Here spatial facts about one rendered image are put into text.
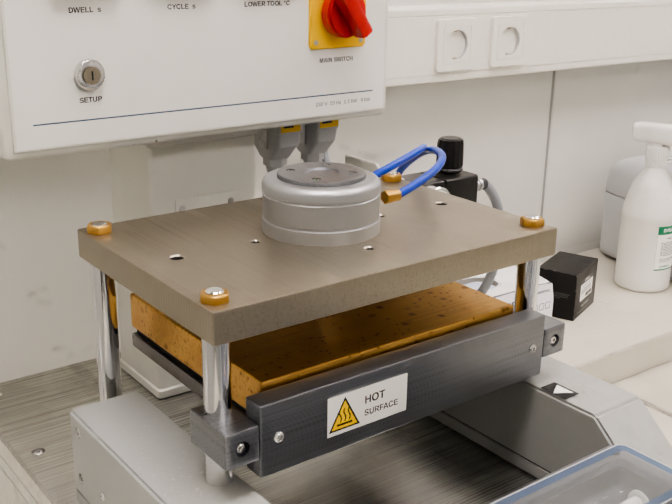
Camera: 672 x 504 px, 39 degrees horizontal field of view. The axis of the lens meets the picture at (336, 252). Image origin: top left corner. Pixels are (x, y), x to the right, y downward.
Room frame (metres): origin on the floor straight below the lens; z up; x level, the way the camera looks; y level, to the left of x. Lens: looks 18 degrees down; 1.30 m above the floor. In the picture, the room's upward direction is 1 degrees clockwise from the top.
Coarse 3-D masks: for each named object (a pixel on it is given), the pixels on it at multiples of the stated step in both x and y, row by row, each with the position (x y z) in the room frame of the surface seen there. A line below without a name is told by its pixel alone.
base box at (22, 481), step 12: (0, 444) 0.66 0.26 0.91; (0, 456) 0.66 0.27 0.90; (12, 456) 0.64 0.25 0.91; (0, 468) 0.67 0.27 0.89; (12, 468) 0.64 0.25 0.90; (0, 480) 0.67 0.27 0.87; (12, 480) 0.64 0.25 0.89; (24, 480) 0.62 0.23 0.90; (0, 492) 0.67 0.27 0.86; (12, 492) 0.65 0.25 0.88; (24, 492) 0.62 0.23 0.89; (36, 492) 0.60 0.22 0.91
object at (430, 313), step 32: (448, 288) 0.63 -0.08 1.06; (160, 320) 0.58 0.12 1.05; (320, 320) 0.57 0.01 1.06; (352, 320) 0.57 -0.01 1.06; (384, 320) 0.57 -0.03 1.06; (416, 320) 0.57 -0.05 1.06; (448, 320) 0.57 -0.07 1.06; (480, 320) 0.58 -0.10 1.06; (160, 352) 0.58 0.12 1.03; (192, 352) 0.54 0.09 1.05; (256, 352) 0.52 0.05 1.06; (288, 352) 0.52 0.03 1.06; (320, 352) 0.52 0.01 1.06; (352, 352) 0.52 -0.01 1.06; (384, 352) 0.53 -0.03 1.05; (192, 384) 0.54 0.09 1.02; (256, 384) 0.48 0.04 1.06
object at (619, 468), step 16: (624, 448) 0.51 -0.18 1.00; (592, 464) 0.49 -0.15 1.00; (608, 464) 0.49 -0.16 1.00; (624, 464) 0.49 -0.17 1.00; (640, 464) 0.49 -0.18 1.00; (656, 464) 0.49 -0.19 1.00; (544, 480) 0.47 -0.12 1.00; (560, 480) 0.47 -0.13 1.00; (576, 480) 0.47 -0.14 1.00; (592, 480) 0.47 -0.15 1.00; (608, 480) 0.47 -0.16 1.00; (624, 480) 0.47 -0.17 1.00; (640, 480) 0.47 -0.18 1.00; (656, 480) 0.47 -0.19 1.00; (512, 496) 0.45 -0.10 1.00; (528, 496) 0.45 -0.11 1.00; (544, 496) 0.45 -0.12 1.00; (560, 496) 0.45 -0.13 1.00; (576, 496) 0.45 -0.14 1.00; (592, 496) 0.45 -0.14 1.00; (608, 496) 0.45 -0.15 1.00; (624, 496) 0.45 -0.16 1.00; (640, 496) 0.46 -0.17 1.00; (656, 496) 0.46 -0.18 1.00
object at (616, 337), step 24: (600, 264) 1.46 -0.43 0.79; (600, 288) 1.34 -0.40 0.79; (624, 288) 1.35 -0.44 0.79; (600, 312) 1.25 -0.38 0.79; (624, 312) 1.25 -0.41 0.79; (648, 312) 1.25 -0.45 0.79; (576, 336) 1.16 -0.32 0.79; (600, 336) 1.16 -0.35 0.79; (624, 336) 1.16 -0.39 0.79; (648, 336) 1.16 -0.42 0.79; (576, 360) 1.08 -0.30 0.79; (600, 360) 1.09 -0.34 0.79; (624, 360) 1.12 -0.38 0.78; (648, 360) 1.15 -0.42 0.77
